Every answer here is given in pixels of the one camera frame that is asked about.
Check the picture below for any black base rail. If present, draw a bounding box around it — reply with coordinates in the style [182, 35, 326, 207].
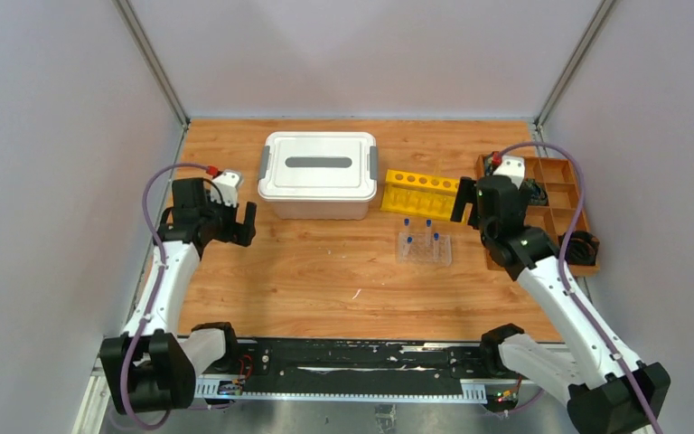
[194, 338, 539, 409]

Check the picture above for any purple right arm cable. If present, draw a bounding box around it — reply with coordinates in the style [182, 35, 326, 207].
[490, 141, 665, 434]

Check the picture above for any blue floral rolled tie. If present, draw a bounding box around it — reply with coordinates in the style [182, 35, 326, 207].
[483, 152, 497, 176]

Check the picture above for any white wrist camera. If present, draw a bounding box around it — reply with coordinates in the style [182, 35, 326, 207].
[491, 154, 526, 189]
[206, 165, 244, 208]

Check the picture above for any black rolled belt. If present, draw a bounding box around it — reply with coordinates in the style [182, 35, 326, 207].
[565, 231, 600, 267]

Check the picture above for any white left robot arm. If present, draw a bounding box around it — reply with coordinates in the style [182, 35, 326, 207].
[99, 171, 485, 419]

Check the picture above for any yellow test tube rack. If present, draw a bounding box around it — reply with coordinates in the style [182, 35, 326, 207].
[380, 169, 459, 222]

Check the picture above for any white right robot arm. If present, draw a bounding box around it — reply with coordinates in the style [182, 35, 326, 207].
[469, 175, 671, 433]

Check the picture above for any green floral rolled tie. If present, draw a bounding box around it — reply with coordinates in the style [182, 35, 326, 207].
[524, 178, 549, 206]

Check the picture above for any wooden compartment organizer tray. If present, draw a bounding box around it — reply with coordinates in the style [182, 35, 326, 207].
[474, 155, 600, 277]

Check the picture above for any pink plastic bin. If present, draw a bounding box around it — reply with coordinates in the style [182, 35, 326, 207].
[267, 201, 370, 220]

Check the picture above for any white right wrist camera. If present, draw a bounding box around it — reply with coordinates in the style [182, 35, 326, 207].
[491, 154, 526, 189]

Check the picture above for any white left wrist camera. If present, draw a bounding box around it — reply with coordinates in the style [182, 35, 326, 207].
[206, 165, 244, 208]

